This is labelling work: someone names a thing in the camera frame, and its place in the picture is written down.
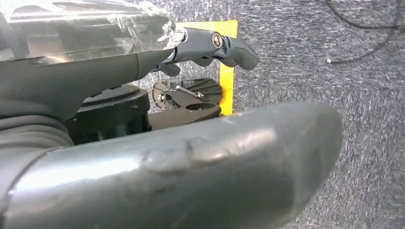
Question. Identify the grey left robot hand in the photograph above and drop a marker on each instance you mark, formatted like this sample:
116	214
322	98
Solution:
158	177

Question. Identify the black caster wheel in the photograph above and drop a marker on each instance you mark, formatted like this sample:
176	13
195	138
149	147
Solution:
189	94

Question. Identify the yellow floor tape mark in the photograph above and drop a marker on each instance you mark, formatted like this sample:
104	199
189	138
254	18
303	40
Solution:
227	79

